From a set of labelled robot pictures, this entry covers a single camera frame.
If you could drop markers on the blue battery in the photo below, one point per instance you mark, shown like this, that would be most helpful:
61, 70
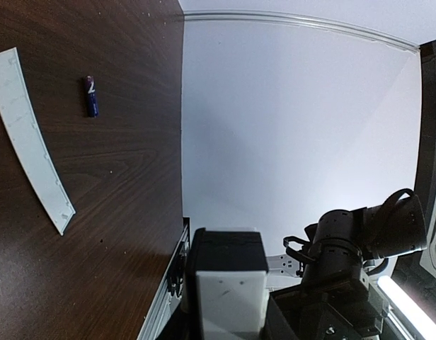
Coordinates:
91, 100

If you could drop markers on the white battery cover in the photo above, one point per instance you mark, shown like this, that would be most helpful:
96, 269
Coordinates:
22, 127

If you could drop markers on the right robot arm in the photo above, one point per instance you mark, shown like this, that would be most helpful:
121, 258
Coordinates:
226, 273

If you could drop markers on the ceiling light tube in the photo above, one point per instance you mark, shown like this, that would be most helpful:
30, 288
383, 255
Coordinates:
413, 313

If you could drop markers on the right aluminium frame post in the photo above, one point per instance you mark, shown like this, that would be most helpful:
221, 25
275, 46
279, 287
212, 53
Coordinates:
290, 19

